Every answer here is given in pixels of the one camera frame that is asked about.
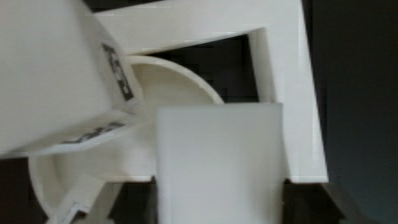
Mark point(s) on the white stool leg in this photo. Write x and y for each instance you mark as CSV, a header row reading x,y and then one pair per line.
x,y
67,85
220,164

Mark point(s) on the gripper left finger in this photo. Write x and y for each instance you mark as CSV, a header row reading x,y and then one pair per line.
x,y
135,209

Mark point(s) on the white front barrier wall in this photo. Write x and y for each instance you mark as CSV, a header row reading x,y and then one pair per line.
x,y
179,22

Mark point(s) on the white right barrier wall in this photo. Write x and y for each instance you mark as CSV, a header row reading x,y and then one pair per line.
x,y
293,100

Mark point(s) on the white barrier wall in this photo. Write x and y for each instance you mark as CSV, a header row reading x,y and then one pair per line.
x,y
293,100
179,22

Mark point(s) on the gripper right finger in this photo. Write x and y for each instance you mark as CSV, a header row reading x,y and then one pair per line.
x,y
316,204

